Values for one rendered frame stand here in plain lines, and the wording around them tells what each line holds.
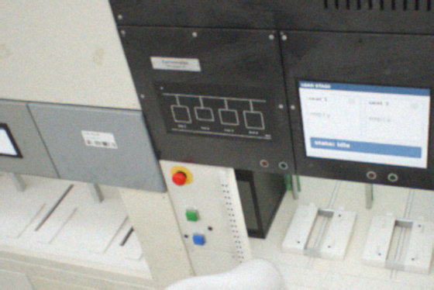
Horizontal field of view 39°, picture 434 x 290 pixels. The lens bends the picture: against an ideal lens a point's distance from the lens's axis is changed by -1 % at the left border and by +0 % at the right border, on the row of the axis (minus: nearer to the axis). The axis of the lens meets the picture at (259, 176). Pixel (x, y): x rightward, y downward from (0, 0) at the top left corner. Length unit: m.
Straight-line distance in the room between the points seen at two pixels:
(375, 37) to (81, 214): 1.55
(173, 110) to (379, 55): 0.55
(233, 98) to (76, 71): 0.43
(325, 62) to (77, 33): 0.61
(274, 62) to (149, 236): 0.82
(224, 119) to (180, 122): 0.13
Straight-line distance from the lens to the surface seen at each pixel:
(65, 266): 2.34
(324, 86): 1.35
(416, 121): 1.36
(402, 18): 1.24
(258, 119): 1.45
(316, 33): 1.29
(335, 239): 2.06
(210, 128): 1.53
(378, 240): 2.05
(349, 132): 1.40
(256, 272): 1.19
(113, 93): 1.61
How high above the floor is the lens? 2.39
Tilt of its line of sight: 40 degrees down
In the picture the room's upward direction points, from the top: 10 degrees counter-clockwise
